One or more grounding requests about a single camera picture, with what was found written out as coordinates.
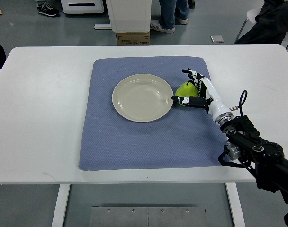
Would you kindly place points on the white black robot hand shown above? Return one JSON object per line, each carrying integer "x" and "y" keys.
{"x": 208, "y": 98}

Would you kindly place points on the green pear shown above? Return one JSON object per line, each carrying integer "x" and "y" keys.
{"x": 187, "y": 89}

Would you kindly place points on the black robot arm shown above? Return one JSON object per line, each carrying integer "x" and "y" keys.
{"x": 245, "y": 148}

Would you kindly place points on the beige round plate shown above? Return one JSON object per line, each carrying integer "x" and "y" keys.
{"x": 142, "y": 98}

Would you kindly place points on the cardboard box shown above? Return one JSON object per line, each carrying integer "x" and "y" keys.
{"x": 133, "y": 39}

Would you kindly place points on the standing person in jeans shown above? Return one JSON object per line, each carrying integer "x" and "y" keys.
{"x": 171, "y": 11}

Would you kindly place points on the right white table leg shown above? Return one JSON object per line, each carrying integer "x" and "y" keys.
{"x": 235, "y": 205}

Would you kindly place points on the white table leg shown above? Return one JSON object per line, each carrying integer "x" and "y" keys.
{"x": 60, "y": 206}
{"x": 235, "y": 205}

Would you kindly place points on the white chair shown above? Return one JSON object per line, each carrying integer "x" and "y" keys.
{"x": 250, "y": 16}

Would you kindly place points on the white cabinet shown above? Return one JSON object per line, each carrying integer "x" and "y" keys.
{"x": 129, "y": 16}

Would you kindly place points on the white base bar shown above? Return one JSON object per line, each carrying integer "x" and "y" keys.
{"x": 102, "y": 27}

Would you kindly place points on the white machine with slot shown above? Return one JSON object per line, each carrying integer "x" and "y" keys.
{"x": 82, "y": 6}

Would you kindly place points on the left white table leg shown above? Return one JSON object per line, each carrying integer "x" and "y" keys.
{"x": 60, "y": 206}

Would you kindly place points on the black sneaker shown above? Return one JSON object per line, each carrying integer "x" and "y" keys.
{"x": 46, "y": 9}

